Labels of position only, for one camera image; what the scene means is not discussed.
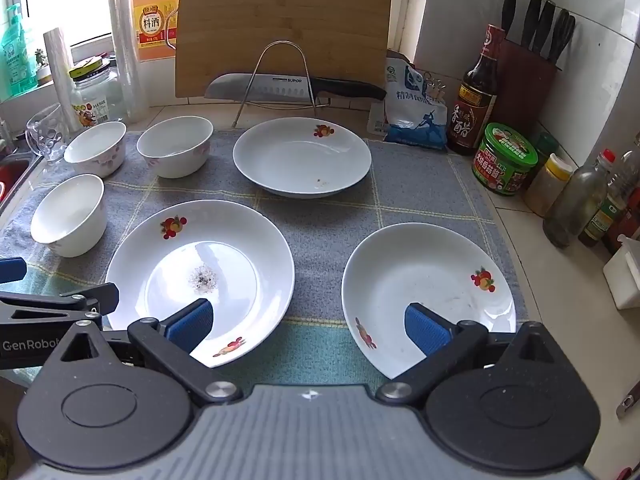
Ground white bowl pink flowers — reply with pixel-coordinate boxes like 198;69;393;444
63;121;127;178
136;115;213;179
30;174;107;258

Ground black-handled kitchen knife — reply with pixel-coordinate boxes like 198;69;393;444
204;73;388;103

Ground tall clear plastic roll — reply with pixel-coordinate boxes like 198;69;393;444
109;0;150;123

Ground white blue salt bag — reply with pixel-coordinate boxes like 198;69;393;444
382;57;448;151

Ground clear bottle red label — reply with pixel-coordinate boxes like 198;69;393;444
607;132;640;256

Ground spice jar yellow lid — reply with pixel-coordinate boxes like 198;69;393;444
524;152;573;218

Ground metal utensil handle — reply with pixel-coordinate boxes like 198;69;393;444
616;391;640;420

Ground glass oil bottle red cap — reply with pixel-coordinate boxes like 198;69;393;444
542;149;617;248

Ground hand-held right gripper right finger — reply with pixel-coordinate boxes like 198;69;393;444
375;302;572;407

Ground clear glass mug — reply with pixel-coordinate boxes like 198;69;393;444
25;102;71;161

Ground dark bottle green label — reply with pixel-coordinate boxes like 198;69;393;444
579;180;631;248

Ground stainless steel sink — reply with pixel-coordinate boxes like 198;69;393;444
0;152;46;221

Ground jar dark green lid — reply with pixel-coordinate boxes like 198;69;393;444
530;132;560;171

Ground metal binder clips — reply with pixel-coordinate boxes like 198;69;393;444
422;72;448;106

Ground grey checked dish mat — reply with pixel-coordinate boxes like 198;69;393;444
0;127;528;401

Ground white plastic box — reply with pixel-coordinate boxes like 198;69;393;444
602;237;640;311

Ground green soap pump bottle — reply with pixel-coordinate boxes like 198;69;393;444
0;2;38;101

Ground green lidded sauce jar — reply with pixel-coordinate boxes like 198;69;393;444
471;122;538;196

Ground small white plastic roll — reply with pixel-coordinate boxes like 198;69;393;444
42;27;83;133

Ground red basin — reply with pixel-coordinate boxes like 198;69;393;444
0;160;31;197

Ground bamboo cutting board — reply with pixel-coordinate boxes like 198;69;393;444
174;0;394;98

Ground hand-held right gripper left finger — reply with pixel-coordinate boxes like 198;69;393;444
47;298;246;407

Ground brown knife block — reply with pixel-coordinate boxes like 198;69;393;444
492;37;558;151

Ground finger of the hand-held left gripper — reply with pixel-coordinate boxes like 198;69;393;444
0;257;27;292
0;282;121;332

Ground dark vinegar bottle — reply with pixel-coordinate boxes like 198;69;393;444
446;24;506;156

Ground yellow cooking wine bottle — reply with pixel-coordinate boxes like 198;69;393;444
131;0;181;63

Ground metal wire rack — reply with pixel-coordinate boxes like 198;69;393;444
232;41;331;128

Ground glass jar black lid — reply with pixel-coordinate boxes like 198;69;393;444
69;60;126;128

